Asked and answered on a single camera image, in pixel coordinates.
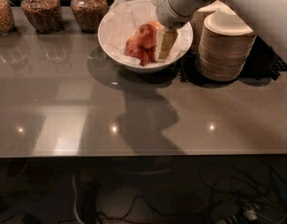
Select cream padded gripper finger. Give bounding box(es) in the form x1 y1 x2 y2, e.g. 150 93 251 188
155 29 178 62

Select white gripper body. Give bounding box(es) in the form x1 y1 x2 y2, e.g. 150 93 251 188
151 0 194 29

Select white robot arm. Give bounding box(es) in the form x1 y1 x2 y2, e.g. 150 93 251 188
151 0 287 63

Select rear red apple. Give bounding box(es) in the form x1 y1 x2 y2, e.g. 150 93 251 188
148 21 164 30

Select red apple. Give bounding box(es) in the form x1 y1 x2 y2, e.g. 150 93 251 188
126 44 149 66
135 23 157 49
148 21 164 30

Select top red apple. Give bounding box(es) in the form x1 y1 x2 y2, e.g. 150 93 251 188
135 23 157 49

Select left front red apple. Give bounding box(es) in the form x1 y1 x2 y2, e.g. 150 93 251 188
126 44 149 66

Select white ceramic bowl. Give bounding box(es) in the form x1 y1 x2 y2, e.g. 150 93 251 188
97 0 194 75

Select white paper bowl liner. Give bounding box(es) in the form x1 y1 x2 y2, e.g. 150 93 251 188
101 0 191 67

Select rear stack paper bowls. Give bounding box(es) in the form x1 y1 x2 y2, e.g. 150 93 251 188
189 0 224 53

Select stack paper bowls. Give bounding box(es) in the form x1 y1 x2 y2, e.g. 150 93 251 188
196 6 256 82
189 0 224 53

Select front stack paper bowls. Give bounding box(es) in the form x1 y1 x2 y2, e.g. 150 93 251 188
196 6 256 82

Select right glass cereal jar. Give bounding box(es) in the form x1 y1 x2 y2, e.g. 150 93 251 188
71 0 108 33

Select glass cereal jar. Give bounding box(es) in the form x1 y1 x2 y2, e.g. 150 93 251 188
20 0 62 34
0 0 15 35
71 0 108 33

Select black mesh mat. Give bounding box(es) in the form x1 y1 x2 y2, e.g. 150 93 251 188
177 36 287 84

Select middle glass cereal jar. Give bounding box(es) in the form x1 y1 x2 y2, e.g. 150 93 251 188
20 0 62 34

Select left glass cereal jar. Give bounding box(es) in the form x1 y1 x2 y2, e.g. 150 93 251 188
0 0 15 35

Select power strip with plugs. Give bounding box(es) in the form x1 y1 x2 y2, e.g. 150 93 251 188
215 209 260 224

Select white cable under table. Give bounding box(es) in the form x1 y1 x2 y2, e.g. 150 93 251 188
70 175 81 224

